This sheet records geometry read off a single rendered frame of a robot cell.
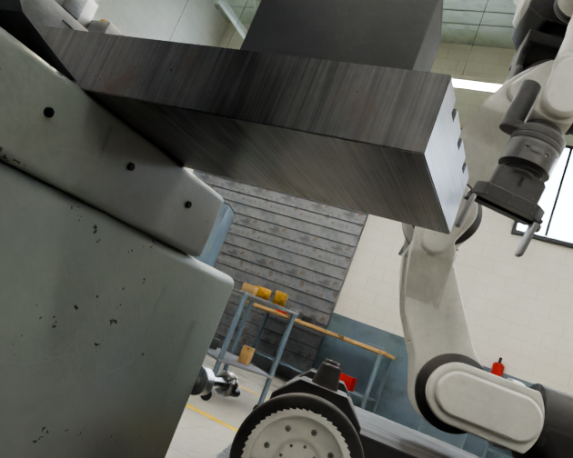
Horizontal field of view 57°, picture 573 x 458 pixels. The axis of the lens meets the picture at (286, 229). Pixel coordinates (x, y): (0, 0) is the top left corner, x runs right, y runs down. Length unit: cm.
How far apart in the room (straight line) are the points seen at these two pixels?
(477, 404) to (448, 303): 19
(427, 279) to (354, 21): 55
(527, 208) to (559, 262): 739
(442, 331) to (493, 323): 706
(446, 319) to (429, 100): 65
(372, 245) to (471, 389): 763
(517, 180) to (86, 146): 67
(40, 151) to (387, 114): 39
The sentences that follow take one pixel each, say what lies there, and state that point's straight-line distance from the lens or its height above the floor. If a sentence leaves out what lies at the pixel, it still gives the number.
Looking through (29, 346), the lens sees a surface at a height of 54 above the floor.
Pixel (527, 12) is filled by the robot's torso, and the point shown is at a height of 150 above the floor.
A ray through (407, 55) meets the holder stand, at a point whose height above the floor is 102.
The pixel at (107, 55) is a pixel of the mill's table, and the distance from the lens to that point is 72.
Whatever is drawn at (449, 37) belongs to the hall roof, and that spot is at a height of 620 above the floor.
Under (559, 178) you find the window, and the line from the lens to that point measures 868.
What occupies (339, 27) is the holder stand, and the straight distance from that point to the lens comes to 70.
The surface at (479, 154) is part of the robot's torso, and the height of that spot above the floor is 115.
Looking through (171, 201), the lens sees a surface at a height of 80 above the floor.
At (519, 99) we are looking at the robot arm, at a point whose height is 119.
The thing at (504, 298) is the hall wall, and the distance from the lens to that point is 820.
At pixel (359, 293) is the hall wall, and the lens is 847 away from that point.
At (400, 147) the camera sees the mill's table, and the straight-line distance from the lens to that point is 48.
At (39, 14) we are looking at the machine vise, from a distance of 92.
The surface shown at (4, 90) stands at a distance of 65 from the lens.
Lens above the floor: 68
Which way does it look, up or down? 10 degrees up
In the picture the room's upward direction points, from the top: 21 degrees clockwise
